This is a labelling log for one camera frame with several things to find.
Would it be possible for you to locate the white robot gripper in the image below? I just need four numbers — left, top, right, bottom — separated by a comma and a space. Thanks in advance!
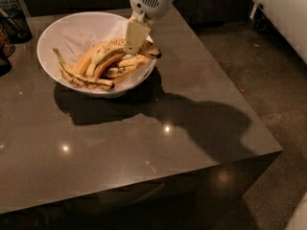
124, 0, 175, 55

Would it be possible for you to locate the spotted yellow banana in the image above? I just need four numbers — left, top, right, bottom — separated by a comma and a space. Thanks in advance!
84, 36, 163, 78

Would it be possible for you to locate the orange banana at right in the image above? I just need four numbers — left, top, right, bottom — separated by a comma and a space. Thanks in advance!
113, 56, 150, 85

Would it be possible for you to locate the orange banana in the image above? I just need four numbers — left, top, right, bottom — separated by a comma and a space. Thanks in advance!
113, 56, 150, 85
72, 41, 127, 79

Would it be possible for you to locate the small dark spotted banana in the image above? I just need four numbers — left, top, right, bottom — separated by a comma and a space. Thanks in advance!
102, 56, 141, 79

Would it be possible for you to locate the orange banana in middle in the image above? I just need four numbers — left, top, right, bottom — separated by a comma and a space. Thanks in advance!
72, 41, 127, 79

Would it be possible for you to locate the white bowl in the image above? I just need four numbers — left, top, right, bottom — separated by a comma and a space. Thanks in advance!
36, 11, 156, 98

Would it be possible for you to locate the spotted banana bunch at left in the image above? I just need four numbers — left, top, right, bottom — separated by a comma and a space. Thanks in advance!
53, 48, 115, 91

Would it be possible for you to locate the dark cabinet row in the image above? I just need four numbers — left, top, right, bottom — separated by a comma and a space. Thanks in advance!
23, 0, 253, 25

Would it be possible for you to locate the dark object at left edge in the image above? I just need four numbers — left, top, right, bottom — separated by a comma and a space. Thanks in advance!
0, 24, 15, 76

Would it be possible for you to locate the black wire basket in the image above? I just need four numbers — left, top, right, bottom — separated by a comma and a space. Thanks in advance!
0, 8, 33, 44

